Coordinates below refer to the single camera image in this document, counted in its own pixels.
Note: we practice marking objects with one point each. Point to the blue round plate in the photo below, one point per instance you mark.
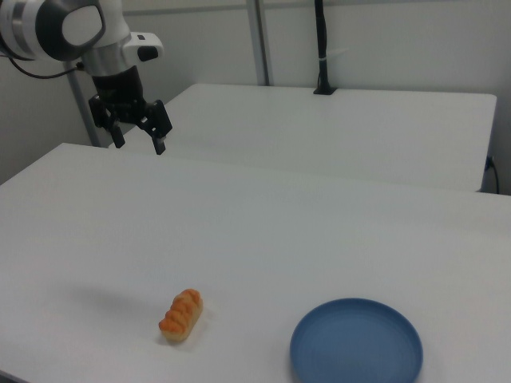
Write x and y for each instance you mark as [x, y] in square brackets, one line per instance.
[355, 343]

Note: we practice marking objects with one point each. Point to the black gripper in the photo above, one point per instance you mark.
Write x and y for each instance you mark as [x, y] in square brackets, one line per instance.
[120, 89]

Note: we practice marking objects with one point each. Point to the orange braided bread loaf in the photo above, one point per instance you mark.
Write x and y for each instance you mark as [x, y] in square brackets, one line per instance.
[181, 315]

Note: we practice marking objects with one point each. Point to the black camera pole with clamp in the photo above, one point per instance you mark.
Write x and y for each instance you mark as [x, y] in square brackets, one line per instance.
[321, 36]

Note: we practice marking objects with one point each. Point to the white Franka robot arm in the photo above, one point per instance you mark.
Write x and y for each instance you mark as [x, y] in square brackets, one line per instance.
[80, 26]

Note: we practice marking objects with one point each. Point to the white zip tie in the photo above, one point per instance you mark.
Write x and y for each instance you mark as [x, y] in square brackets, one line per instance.
[337, 54]

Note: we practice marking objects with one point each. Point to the grey metal frame post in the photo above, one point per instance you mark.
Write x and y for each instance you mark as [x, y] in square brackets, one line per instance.
[81, 115]
[261, 44]

